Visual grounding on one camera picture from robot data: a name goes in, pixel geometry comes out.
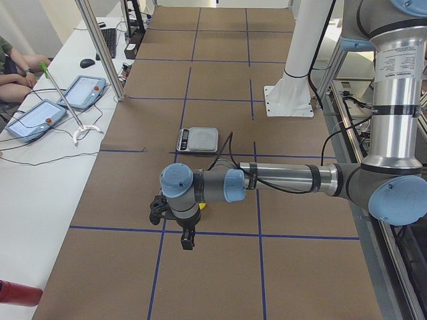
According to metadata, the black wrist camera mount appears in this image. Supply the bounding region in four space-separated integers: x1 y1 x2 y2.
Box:
149 195 173 225

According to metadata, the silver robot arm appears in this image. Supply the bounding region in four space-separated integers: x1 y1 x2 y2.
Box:
149 1 426 250

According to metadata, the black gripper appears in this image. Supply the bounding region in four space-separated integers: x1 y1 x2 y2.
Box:
177 215 201 250

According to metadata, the aluminium frame post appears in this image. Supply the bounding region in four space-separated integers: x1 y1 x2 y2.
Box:
75 0 125 101

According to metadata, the red cylinder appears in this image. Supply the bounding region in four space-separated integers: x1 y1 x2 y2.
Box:
0 280 43 307

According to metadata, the green handled grabber stick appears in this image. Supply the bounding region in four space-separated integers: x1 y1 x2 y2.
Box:
39 61 103 147

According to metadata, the small black box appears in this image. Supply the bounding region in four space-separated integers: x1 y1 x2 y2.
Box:
124 43 138 60

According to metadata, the seated person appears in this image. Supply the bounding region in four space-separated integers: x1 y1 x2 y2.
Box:
1 37 51 103

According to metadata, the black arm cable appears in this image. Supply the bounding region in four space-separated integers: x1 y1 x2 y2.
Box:
209 131 344 194

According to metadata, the near blue teach pendant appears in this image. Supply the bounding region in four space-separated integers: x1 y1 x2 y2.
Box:
5 99 67 142

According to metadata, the silver digital kitchen scale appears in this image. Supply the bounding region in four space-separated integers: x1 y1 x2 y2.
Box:
176 127 218 153

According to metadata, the black computer mouse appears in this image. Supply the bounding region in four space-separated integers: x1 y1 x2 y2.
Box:
79 59 95 69

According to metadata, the blue teach pendant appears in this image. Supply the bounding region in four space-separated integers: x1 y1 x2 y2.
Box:
5 99 67 142
63 75 106 110

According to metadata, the white pedestal column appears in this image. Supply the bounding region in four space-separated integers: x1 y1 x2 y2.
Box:
264 0 336 117

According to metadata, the black keyboard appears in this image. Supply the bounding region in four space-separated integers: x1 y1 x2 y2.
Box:
101 28 117 59

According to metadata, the far blue teach pendant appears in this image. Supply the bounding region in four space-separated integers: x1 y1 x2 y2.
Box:
63 75 106 110

